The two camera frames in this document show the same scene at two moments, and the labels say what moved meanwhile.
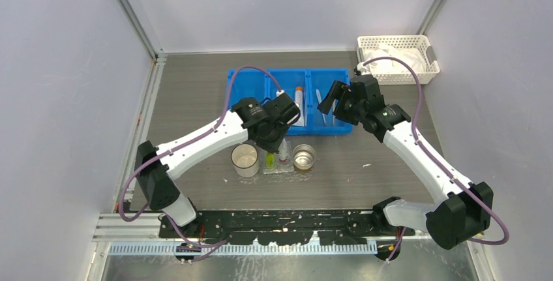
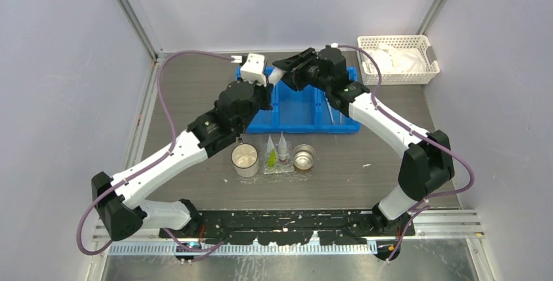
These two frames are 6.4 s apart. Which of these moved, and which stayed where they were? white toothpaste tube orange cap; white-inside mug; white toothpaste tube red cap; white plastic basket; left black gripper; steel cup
Moved: white toothpaste tube orange cap; left black gripper
Stayed: white plastic basket; steel cup; white toothpaste tube red cap; white-inside mug
